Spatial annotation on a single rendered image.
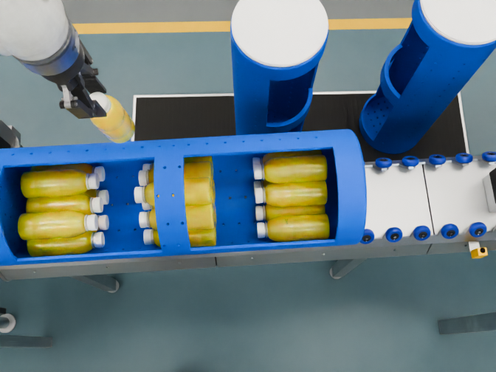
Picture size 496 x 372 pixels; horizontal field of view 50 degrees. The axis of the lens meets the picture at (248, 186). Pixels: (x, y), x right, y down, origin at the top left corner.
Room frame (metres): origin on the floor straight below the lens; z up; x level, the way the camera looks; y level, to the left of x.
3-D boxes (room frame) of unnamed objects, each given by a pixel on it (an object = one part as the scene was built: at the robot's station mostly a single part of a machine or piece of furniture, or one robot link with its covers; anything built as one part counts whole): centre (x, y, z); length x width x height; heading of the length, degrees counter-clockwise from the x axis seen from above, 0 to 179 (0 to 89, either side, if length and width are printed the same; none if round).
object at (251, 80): (0.89, -0.09, 0.59); 0.28 x 0.28 x 0.88
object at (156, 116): (0.87, -0.23, 0.07); 1.50 x 0.52 x 0.15; 91
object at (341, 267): (0.32, -0.39, 0.31); 0.06 x 0.06 x 0.63; 3
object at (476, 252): (0.28, -0.62, 0.92); 0.08 x 0.03 x 0.05; 3
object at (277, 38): (0.89, -0.09, 1.03); 0.28 x 0.28 x 0.01
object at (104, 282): (0.26, 0.59, 0.31); 0.06 x 0.06 x 0.63; 3
